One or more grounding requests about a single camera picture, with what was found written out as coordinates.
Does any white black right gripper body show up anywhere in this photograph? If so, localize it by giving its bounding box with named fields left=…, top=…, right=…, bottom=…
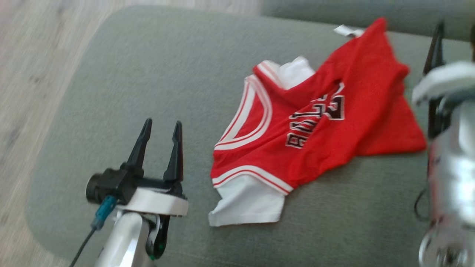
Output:
left=411, top=61, right=475, bottom=141

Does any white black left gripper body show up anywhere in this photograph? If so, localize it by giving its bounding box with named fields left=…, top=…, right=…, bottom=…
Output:
left=117, top=177, right=189, bottom=217

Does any red basketball jersey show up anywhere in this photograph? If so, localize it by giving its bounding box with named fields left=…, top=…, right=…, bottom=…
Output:
left=208, top=17, right=428, bottom=227

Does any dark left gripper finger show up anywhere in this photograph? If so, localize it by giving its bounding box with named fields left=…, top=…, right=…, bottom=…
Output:
left=126, top=118, right=153, bottom=175
left=163, top=121, right=184, bottom=183

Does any grey sofa seat cushion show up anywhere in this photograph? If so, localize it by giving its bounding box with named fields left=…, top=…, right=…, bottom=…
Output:
left=24, top=5, right=475, bottom=267

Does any black cable teal connector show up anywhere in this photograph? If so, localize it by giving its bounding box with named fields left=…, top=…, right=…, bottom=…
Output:
left=413, top=188, right=432, bottom=223
left=69, top=195, right=119, bottom=267

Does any grey sofa back cushion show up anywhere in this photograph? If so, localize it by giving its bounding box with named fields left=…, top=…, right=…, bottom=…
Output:
left=260, top=0, right=475, bottom=42

